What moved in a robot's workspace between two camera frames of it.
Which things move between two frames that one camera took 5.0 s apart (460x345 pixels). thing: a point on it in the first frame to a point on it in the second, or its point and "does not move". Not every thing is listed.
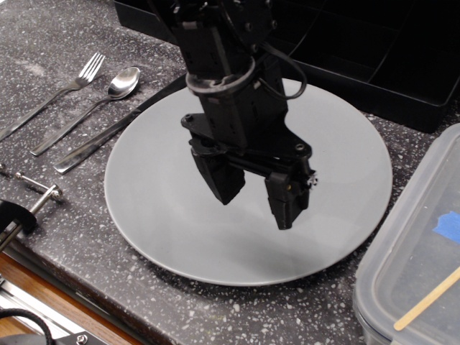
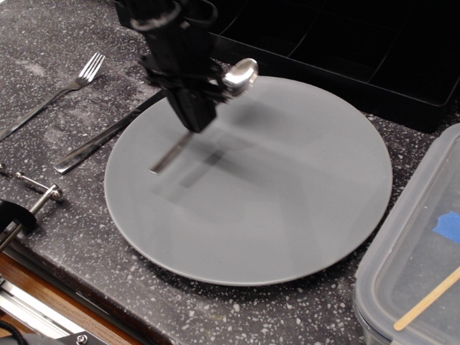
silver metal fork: (85, 77) does not move
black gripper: (244, 116) to (180, 58)
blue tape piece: (448, 225) does not move
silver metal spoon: (124, 83) to (238, 78)
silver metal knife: (60, 167) does not move
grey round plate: (164, 211) does not move
